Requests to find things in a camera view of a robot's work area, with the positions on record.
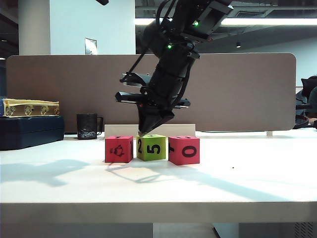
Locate yellow patterned box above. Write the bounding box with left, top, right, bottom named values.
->
left=0, top=98, right=60, bottom=119

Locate dark blue case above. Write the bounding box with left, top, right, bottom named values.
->
left=0, top=116, right=65, bottom=151

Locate pink block with 0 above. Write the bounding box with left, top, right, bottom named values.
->
left=168, top=135, right=201, bottom=166

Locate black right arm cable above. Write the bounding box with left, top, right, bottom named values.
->
left=126, top=0, right=174, bottom=75

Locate silver wall plaque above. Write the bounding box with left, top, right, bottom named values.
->
left=84, top=37, right=98, bottom=56

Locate brown desk divider panel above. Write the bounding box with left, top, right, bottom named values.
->
left=6, top=53, right=297, bottom=132

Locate green block with 5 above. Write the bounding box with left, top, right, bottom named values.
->
left=136, top=134, right=166, bottom=162

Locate beige cable tray flap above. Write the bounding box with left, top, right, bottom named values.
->
left=99, top=124, right=200, bottom=141

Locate grey vented under-desk panel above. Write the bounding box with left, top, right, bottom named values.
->
left=239, top=222, right=317, bottom=238

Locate black office chair headrest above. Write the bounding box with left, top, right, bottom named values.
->
left=300, top=77, right=317, bottom=99

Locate black mug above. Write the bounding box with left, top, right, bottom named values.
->
left=76, top=113, right=104, bottom=140

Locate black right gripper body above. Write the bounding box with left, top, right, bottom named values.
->
left=115, top=86, right=192, bottom=117

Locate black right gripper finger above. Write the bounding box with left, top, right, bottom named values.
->
left=144, top=112, right=176, bottom=136
left=137, top=106, right=159, bottom=136

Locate seated person in background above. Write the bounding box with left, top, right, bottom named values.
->
left=295, top=74, right=317, bottom=130

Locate pink block with 1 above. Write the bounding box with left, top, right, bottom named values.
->
left=105, top=135, right=134, bottom=164

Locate long ceiling light strip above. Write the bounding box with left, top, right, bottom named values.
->
left=135, top=18, right=317, bottom=26

